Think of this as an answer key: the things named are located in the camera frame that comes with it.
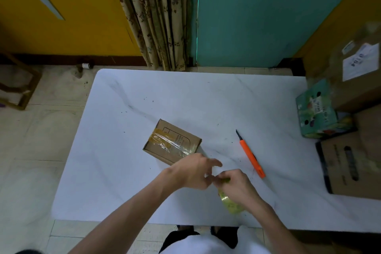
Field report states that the person's right hand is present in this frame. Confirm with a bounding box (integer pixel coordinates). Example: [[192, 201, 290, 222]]
[[213, 169, 262, 208]]

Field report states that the person's left hand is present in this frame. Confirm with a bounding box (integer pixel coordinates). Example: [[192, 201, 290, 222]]
[[163, 153, 223, 191]]

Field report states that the person's left forearm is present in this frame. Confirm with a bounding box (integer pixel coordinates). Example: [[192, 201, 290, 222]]
[[68, 170, 183, 254]]

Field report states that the person's right forearm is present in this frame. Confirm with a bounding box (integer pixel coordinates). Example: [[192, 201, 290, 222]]
[[245, 197, 310, 254]]

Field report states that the orange utility knife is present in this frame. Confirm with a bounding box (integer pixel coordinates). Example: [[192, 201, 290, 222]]
[[236, 129, 266, 179]]

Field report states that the white table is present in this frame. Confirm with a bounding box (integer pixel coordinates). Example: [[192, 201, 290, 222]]
[[51, 68, 381, 233]]

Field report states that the small taped cardboard box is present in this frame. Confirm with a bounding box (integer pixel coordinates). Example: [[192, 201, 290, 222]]
[[142, 119, 202, 166]]

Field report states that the person's white shirt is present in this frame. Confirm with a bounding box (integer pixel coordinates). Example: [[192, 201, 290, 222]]
[[160, 227, 271, 254]]

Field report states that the green printed carton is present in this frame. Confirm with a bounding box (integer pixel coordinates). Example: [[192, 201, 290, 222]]
[[295, 78, 358, 140]]

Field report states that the brown cardboard box black edge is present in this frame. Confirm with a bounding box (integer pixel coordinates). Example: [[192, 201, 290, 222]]
[[316, 105, 381, 201]]

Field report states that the large cardboard box white label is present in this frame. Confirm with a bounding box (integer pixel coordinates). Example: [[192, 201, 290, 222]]
[[307, 22, 381, 113]]

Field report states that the floral beige curtain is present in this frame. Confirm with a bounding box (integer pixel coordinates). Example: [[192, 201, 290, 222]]
[[107, 0, 189, 72]]

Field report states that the wooden stool frame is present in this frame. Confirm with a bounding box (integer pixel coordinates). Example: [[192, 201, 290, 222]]
[[0, 51, 43, 111]]

